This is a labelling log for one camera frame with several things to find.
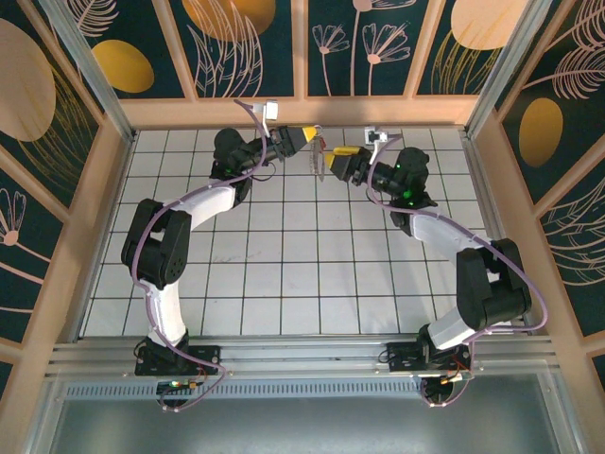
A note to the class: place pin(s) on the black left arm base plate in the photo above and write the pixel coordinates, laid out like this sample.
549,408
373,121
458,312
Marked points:
205,357

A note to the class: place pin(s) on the grey metal sheet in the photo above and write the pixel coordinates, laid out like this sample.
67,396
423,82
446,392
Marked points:
302,425

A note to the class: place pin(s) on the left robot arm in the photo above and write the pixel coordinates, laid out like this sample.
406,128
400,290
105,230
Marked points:
208,205

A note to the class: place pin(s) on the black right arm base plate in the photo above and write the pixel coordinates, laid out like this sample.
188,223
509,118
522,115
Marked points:
402,359

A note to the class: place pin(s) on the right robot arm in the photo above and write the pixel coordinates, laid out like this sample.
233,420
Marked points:
435,229

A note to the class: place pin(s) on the aluminium corner post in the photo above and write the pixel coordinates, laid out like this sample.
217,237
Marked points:
85,71
508,66

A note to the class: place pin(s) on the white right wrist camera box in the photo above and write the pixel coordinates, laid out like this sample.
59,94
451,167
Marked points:
373,134

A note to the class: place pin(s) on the aluminium front rail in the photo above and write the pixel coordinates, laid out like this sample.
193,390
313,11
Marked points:
302,354

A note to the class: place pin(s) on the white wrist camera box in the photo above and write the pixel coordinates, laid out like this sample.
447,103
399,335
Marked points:
270,110
373,134

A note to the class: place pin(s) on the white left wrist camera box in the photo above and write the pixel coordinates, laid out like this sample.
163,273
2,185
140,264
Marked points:
270,110

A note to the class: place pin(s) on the slotted metal vent strip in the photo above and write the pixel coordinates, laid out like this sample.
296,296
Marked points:
302,390

